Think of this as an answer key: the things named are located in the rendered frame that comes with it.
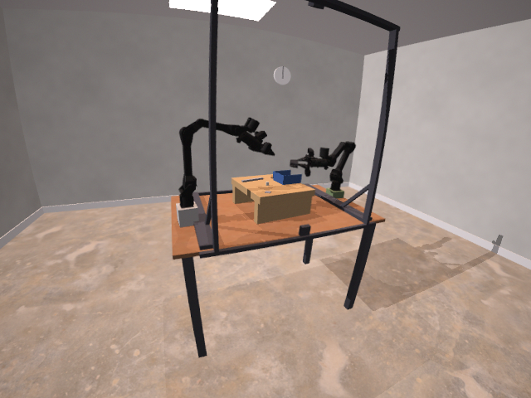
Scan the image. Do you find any light orange flat board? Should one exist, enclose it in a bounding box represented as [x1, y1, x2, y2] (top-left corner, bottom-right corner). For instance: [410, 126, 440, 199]
[231, 174, 315, 224]

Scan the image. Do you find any blue open-top tray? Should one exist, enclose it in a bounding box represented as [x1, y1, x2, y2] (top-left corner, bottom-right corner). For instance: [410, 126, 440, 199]
[273, 170, 300, 185]

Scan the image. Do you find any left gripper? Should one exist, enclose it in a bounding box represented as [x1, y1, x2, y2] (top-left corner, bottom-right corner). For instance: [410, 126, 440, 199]
[247, 136, 275, 156]

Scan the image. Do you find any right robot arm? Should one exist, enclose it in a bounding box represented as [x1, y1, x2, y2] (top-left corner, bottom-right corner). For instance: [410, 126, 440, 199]
[319, 141, 356, 192]

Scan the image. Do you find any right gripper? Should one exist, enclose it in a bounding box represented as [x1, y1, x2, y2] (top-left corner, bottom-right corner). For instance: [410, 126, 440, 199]
[297, 148, 320, 177]

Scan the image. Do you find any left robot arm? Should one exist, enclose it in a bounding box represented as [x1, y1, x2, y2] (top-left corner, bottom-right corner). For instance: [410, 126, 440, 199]
[178, 118, 267, 208]

